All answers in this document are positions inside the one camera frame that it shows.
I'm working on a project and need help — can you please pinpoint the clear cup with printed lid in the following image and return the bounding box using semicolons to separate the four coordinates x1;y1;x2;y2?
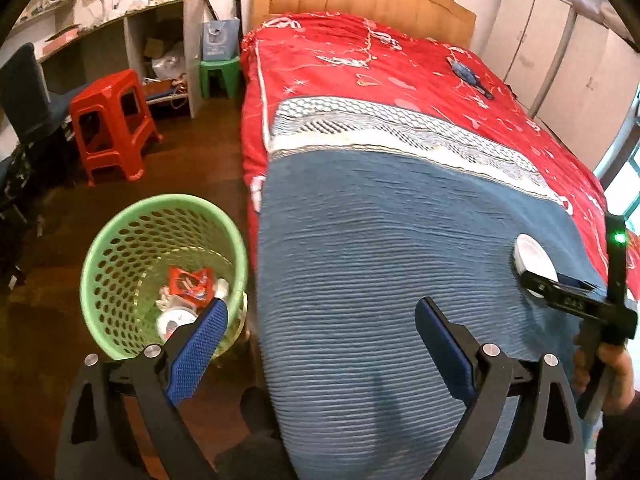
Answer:
156;307;198;342

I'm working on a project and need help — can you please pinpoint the white round lid trash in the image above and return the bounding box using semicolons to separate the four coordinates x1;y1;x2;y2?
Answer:
513;233;558;281

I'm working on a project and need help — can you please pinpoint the red snack wrapper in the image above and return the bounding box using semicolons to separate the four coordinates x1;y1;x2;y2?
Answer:
168;266;215;309

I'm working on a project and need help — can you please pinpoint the green perforated trash basket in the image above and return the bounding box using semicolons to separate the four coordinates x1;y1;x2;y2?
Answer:
79;194;248;360

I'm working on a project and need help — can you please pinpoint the person right hand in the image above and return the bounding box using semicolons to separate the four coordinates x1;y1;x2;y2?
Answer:
572;330;636;415

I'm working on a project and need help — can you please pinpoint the blue ribbed blanket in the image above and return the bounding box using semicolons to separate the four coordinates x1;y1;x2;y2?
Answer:
257;96;602;479

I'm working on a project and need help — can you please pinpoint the white wardrobe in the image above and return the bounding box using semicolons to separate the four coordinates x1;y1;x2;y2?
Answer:
482;0;639;170

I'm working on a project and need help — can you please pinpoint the blue object on bed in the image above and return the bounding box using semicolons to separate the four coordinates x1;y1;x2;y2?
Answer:
446;56;494;100

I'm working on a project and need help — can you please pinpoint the red plastic stool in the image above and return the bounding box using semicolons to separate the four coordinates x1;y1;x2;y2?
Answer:
70;68;163;186

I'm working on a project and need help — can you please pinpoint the dark blue chair near shelf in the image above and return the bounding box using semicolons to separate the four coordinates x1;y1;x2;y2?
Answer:
1;42;87;160

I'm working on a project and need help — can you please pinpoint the white plastic bag under desk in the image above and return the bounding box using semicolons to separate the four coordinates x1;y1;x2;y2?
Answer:
151;41;186;80

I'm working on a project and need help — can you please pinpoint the green plastic stool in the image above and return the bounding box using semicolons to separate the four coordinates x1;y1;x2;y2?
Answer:
198;55;241;99

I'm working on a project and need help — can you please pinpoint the white desk shelving unit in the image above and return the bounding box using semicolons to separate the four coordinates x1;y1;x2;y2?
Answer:
1;0;205;117

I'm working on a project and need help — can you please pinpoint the light blue paper bag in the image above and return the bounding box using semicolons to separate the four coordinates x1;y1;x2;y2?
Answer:
202;18;240;61

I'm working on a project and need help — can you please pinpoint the red floral bed quilt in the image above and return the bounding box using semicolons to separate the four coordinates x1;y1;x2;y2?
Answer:
241;12;608;297

